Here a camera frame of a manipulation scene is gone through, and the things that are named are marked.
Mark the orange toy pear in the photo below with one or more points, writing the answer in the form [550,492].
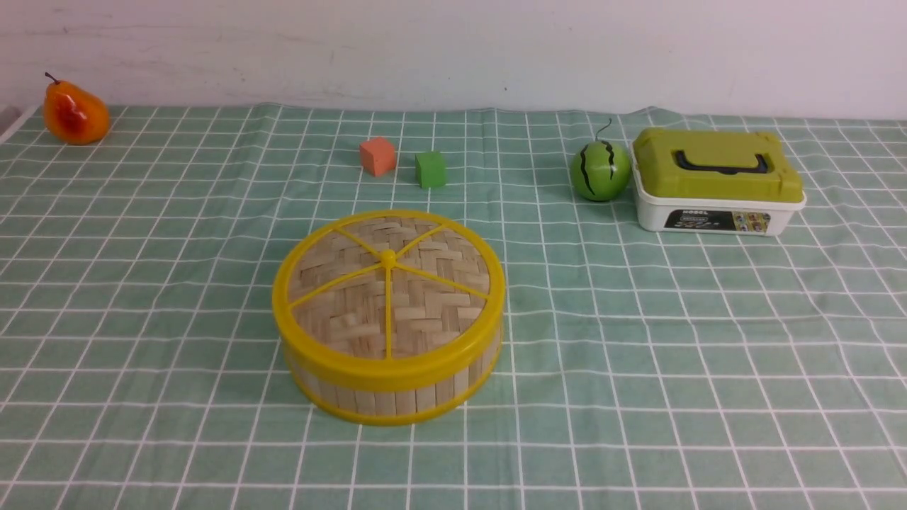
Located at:
[74,115]

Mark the green toy watermelon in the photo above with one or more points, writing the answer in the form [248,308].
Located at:
[601,170]

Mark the yellow bamboo steamer lid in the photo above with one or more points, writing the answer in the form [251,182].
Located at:
[390,301]

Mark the yellow bamboo steamer basket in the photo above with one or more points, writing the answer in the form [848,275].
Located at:
[399,408]

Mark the green foam cube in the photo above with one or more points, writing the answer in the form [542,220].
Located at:
[431,169]

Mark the orange foam cube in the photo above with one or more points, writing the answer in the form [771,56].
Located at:
[378,156]

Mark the green and white lunch box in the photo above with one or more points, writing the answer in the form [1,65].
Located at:
[714,181]

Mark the green checkered tablecloth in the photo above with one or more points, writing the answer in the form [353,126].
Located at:
[141,367]

